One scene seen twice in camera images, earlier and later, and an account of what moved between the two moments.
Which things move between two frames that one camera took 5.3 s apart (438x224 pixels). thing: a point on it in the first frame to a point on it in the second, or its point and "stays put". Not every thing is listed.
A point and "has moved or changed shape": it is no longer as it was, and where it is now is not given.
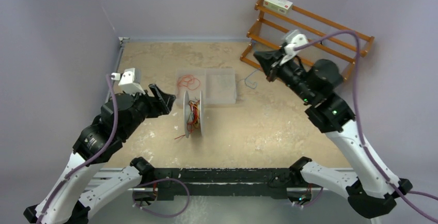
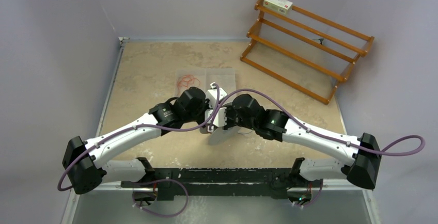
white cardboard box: [278, 3] stays put
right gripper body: [289, 70] to [233, 119]
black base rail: [194, 182] stays put
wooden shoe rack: [326, 41] stays put
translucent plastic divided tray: [218, 85] stays put
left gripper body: [145, 106] to [199, 115]
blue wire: [245, 78] to [244, 131]
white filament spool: [185, 112] has moved or changed shape
